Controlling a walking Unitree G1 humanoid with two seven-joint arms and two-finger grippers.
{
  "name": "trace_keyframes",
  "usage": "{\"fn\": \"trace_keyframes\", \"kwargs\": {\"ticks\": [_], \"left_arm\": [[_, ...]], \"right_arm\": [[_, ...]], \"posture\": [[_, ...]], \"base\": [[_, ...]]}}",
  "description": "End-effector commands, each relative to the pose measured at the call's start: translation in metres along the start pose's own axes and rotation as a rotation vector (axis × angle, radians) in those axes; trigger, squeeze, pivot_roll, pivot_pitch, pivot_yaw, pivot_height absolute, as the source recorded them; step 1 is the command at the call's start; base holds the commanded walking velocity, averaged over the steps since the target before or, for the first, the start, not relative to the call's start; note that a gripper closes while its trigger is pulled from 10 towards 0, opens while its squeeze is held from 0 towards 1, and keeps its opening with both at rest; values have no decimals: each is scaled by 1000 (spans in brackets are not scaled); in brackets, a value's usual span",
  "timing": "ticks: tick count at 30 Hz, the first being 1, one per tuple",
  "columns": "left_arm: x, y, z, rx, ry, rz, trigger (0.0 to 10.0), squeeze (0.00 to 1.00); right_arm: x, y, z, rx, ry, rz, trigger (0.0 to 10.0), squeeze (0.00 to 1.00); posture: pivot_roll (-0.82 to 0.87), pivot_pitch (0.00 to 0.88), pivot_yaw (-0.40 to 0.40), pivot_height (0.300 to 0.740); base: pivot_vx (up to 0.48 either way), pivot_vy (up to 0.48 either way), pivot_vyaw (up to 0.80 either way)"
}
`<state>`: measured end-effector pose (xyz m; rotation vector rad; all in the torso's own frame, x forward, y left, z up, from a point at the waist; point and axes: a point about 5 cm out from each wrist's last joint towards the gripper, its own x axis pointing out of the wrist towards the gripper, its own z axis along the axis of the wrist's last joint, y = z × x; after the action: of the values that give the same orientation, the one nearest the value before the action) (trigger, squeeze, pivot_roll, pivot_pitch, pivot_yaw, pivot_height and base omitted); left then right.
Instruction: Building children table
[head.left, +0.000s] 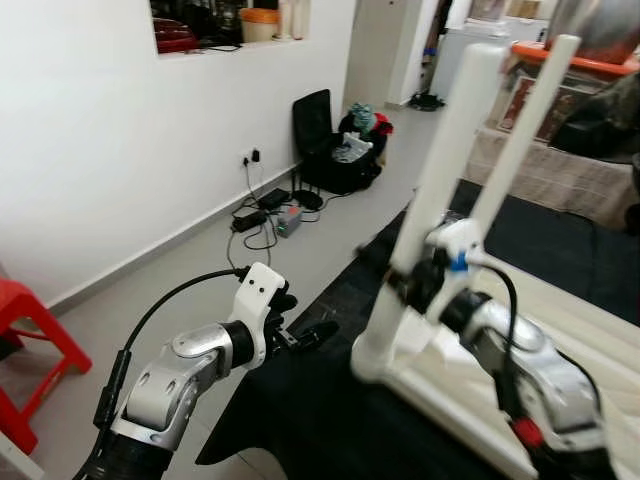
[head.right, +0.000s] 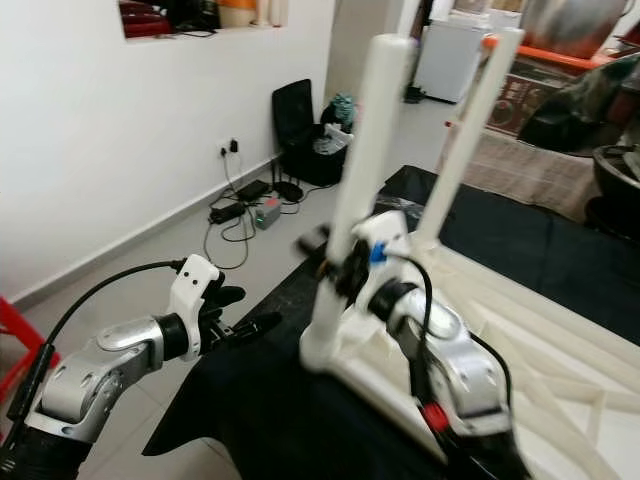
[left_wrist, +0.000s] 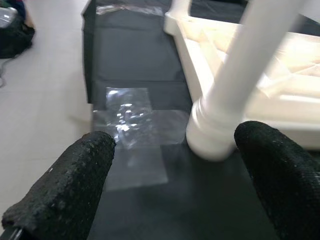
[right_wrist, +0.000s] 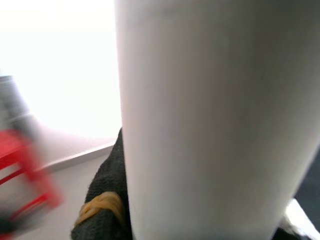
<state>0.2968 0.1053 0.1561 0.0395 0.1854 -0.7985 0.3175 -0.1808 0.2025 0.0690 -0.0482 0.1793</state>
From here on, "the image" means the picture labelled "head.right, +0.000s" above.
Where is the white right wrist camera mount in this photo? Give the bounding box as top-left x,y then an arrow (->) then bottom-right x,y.
355,210 -> 411,291

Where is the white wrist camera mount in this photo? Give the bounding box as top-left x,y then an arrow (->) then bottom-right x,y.
170,253 -> 223,361
355,210 -> 411,291

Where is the steel cooking pot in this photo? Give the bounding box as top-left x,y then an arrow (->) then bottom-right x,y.
520,0 -> 631,59

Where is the white cabinet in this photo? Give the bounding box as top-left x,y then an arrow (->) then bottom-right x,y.
415,18 -> 491,103

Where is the dark red round pot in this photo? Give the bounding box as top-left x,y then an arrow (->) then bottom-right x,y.
122,3 -> 173,39

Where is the white plastic wrapper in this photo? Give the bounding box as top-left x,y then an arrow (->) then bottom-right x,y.
313,126 -> 351,156

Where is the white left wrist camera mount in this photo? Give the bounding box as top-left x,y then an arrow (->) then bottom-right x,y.
170,253 -> 223,361

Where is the black wok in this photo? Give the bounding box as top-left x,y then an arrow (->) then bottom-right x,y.
590,145 -> 640,241

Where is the grey box device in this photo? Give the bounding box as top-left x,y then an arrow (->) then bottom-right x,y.
254,197 -> 283,230

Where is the black floor cable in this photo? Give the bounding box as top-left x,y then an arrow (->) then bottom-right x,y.
203,150 -> 326,269

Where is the black power adapter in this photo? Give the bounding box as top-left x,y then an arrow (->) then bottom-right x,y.
235,178 -> 271,201
208,202 -> 248,225

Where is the red floor object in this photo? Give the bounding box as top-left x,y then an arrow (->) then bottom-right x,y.
0,297 -> 61,401

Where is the black plastic bag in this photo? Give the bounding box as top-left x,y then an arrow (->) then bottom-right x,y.
520,55 -> 640,156

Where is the white plastic table leg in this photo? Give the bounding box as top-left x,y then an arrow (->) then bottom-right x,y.
300,33 -> 416,373
415,28 -> 526,246

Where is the black tablecloth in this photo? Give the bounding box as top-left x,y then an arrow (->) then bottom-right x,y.
143,165 -> 640,480

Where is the black fabric bag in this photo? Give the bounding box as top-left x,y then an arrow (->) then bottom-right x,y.
282,115 -> 353,188

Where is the orange lidded tub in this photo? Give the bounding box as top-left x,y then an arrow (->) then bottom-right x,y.
218,0 -> 259,29

